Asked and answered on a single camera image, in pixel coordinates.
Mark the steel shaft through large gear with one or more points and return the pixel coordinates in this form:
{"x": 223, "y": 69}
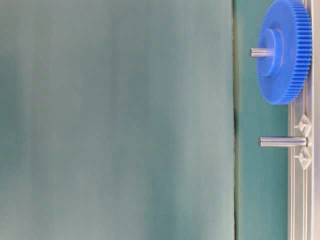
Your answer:
{"x": 261, "y": 52}

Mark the bare steel shaft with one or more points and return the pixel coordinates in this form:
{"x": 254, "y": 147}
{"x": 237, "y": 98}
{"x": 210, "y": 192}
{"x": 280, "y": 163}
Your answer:
{"x": 282, "y": 141}

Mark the large blue plastic gear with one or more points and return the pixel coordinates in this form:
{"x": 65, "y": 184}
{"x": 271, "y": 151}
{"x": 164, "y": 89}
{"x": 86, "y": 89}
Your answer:
{"x": 286, "y": 32}

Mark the silver shaft mounting bracket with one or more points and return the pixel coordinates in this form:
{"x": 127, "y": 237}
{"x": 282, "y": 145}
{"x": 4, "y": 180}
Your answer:
{"x": 304, "y": 157}

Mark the aluminium extrusion rail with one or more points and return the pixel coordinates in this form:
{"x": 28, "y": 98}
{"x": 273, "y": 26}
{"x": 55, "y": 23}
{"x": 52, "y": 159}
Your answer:
{"x": 304, "y": 185}

